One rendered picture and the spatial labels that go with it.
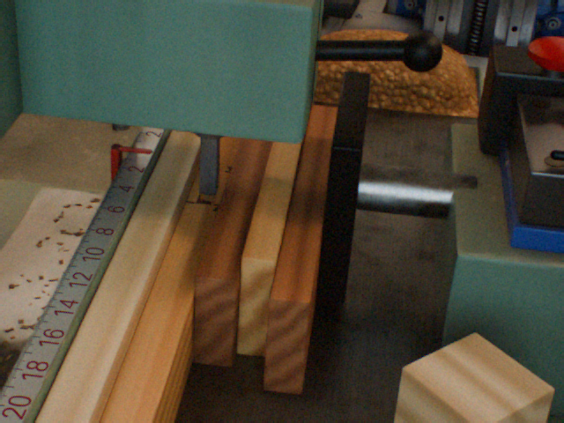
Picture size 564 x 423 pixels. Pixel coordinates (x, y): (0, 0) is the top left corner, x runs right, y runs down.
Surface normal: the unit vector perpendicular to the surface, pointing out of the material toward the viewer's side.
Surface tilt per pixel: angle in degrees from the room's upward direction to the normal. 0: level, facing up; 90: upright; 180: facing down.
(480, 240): 0
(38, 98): 90
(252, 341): 90
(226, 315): 90
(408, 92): 73
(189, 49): 90
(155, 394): 0
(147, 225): 0
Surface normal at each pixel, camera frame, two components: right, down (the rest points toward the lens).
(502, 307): -0.12, 0.51
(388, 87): -0.10, 0.26
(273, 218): 0.06, -0.85
